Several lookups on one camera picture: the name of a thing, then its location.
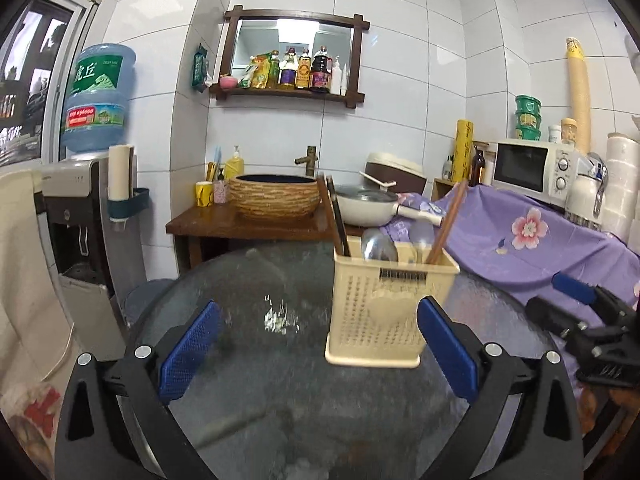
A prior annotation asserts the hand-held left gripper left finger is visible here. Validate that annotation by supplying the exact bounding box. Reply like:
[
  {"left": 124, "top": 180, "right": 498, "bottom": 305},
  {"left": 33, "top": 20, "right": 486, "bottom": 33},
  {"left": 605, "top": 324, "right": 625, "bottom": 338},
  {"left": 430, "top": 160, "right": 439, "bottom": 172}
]
[{"left": 54, "top": 301, "right": 222, "bottom": 480}]

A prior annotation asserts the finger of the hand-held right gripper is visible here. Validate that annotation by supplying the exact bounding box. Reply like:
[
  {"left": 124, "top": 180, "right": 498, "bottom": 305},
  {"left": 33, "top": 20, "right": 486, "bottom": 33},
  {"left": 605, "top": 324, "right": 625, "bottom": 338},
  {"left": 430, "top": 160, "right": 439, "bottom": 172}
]
[
  {"left": 552, "top": 272, "right": 640, "bottom": 329},
  {"left": 525, "top": 296, "right": 609, "bottom": 346}
]

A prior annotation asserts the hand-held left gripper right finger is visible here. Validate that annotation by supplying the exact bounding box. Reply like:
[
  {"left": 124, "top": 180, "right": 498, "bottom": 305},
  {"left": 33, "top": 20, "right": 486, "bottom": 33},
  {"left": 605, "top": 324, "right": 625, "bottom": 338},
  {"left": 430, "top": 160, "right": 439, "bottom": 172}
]
[{"left": 417, "top": 296, "right": 586, "bottom": 480}]

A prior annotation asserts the cream perforated utensil holder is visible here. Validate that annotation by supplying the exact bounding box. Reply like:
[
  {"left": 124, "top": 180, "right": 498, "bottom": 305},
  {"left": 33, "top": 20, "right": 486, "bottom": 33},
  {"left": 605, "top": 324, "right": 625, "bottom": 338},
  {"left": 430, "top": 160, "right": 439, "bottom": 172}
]
[{"left": 325, "top": 236, "right": 461, "bottom": 369}]

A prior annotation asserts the purple floral cloth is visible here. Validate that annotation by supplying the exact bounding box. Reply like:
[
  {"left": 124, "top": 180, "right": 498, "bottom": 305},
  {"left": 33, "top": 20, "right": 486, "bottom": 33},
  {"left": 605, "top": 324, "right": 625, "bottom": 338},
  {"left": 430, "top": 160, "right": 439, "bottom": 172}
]
[{"left": 380, "top": 185, "right": 640, "bottom": 413}]

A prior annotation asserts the white steel kettle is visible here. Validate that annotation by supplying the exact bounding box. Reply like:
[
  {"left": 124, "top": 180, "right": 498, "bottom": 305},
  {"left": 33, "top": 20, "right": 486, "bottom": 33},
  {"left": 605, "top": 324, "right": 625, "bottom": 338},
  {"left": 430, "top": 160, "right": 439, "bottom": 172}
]
[{"left": 564, "top": 152, "right": 609, "bottom": 227}]

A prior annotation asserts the round glass table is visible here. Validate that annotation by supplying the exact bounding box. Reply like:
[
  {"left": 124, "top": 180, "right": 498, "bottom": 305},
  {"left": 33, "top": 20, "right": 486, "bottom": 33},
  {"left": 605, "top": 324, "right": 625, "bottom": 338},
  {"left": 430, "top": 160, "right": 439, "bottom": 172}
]
[{"left": 122, "top": 245, "right": 562, "bottom": 480}]

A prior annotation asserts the stack of white paper cups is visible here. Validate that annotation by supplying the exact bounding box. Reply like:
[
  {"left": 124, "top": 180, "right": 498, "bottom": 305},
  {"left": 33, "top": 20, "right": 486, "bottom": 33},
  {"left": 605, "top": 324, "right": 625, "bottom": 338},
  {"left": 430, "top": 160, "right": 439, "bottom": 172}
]
[{"left": 599, "top": 132, "right": 640, "bottom": 247}]

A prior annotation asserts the white microwave oven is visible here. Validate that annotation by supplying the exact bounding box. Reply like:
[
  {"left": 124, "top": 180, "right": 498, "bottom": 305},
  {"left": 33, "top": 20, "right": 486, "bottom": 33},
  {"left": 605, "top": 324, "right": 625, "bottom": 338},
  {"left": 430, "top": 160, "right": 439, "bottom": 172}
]
[{"left": 491, "top": 139, "right": 586, "bottom": 209}]

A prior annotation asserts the wooden counter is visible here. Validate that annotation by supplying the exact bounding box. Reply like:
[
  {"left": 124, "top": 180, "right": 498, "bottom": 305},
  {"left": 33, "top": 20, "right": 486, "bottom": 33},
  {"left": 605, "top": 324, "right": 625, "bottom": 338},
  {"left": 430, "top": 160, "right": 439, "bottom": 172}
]
[{"left": 166, "top": 202, "right": 367, "bottom": 269}]

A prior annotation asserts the brown glass bottle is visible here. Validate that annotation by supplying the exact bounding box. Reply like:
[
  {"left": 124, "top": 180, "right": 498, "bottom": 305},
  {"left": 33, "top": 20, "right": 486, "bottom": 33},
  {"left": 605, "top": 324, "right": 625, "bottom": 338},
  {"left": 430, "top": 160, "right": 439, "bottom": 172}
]
[{"left": 470, "top": 146, "right": 487, "bottom": 186}]

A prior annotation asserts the grey water dispenser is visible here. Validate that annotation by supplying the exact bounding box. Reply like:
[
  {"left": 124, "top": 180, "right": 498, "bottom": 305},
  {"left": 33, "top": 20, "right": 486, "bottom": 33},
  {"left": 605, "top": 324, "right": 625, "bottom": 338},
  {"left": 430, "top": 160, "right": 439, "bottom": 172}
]
[{"left": 32, "top": 155, "right": 127, "bottom": 363}]

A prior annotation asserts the white pan with lid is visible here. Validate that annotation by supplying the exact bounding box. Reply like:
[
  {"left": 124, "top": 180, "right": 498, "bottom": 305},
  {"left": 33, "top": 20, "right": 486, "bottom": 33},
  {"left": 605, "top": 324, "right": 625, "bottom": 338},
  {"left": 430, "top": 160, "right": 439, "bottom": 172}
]
[{"left": 332, "top": 185, "right": 445, "bottom": 228}]

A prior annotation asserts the printed round cushion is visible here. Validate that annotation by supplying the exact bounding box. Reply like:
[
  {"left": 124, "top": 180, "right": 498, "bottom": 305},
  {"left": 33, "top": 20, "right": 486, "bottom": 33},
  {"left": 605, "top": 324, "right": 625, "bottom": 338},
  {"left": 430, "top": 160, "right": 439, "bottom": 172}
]
[{"left": 0, "top": 382, "right": 64, "bottom": 462}]

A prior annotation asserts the yellow film roll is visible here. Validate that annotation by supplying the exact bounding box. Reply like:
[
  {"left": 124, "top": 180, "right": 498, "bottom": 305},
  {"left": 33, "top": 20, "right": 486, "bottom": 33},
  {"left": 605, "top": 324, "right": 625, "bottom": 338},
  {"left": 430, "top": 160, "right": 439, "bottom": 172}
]
[{"left": 452, "top": 120, "right": 475, "bottom": 184}]

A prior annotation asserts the beige cloth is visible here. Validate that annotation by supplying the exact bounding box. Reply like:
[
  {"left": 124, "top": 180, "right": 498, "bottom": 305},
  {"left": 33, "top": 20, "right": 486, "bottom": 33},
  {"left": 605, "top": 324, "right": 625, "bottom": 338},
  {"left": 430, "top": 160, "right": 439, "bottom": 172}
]
[{"left": 0, "top": 170, "right": 77, "bottom": 403}]

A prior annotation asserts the woven pattern basin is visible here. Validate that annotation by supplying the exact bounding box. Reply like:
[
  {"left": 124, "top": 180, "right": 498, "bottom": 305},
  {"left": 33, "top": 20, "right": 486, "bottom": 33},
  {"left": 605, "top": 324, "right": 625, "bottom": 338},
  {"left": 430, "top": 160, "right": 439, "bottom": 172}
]
[{"left": 228, "top": 174, "right": 322, "bottom": 221}]

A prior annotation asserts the paper cup dispenser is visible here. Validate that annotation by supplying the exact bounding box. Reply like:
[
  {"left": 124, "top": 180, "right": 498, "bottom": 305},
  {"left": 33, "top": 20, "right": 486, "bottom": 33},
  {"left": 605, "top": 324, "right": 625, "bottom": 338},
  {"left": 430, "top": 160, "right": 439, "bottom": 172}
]
[{"left": 107, "top": 144, "right": 150, "bottom": 224}]

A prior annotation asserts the tall beige roll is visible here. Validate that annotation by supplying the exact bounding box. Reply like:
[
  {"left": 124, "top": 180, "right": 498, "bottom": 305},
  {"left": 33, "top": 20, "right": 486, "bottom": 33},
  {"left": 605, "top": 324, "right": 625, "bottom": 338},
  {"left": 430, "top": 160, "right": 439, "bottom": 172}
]
[{"left": 566, "top": 37, "right": 592, "bottom": 156}]

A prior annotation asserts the yellow soap pump bottle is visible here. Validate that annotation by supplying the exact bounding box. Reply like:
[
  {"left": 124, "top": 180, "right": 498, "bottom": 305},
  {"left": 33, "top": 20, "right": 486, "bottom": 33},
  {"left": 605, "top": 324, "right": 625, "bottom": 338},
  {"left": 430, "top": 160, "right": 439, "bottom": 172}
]
[{"left": 224, "top": 146, "right": 246, "bottom": 180}]

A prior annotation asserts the brass faucet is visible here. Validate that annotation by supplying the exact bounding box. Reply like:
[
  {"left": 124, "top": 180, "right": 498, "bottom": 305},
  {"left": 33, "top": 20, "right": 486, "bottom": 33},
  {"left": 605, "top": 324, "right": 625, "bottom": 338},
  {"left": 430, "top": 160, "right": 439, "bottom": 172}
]
[{"left": 293, "top": 146, "right": 319, "bottom": 177}]

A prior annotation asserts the blue water jug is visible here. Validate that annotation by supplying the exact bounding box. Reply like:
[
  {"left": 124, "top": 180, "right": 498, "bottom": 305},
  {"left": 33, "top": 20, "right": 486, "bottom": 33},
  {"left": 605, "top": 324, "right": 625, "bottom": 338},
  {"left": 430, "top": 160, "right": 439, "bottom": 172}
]
[{"left": 60, "top": 43, "right": 138, "bottom": 154}]

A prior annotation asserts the green hanging packet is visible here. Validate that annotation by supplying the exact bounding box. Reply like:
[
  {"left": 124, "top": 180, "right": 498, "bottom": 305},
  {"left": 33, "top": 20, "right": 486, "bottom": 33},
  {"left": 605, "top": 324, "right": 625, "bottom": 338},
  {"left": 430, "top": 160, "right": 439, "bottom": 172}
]
[{"left": 190, "top": 44, "right": 211, "bottom": 92}]

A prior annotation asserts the yellow seasoning packet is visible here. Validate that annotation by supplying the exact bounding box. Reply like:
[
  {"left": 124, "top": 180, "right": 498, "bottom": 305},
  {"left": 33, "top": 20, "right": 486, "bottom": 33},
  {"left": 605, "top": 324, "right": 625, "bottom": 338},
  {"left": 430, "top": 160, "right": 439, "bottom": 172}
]
[{"left": 239, "top": 55, "right": 272, "bottom": 89}]

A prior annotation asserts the purple label condiment bottle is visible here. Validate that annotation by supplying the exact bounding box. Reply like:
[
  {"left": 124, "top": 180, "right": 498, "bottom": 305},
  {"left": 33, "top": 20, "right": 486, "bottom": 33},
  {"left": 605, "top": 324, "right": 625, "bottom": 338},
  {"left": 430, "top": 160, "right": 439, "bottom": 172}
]
[{"left": 279, "top": 47, "right": 298, "bottom": 90}]

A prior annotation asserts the dark soy sauce bottle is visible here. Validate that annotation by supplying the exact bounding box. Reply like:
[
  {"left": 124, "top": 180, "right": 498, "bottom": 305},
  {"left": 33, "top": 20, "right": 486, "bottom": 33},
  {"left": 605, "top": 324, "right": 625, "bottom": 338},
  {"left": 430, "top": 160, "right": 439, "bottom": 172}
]
[{"left": 309, "top": 45, "right": 333, "bottom": 94}]

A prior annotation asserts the amber condiment bottle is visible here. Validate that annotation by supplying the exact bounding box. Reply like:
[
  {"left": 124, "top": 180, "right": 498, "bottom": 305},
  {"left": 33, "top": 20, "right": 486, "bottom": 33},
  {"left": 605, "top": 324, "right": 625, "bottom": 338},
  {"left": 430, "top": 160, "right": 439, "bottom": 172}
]
[{"left": 296, "top": 49, "right": 312, "bottom": 90}]

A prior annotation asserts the window frame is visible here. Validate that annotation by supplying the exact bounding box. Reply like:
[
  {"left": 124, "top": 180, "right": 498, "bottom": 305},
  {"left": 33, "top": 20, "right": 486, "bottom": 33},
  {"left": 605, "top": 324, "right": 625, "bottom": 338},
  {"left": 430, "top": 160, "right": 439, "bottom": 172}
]
[{"left": 0, "top": 0, "right": 97, "bottom": 162}]

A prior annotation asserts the wooden mirror wall shelf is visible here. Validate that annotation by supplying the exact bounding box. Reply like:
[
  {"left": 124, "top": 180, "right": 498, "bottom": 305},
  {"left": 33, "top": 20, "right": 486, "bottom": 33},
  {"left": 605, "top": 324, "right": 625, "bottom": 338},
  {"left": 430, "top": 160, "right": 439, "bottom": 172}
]
[{"left": 209, "top": 6, "right": 371, "bottom": 110}]

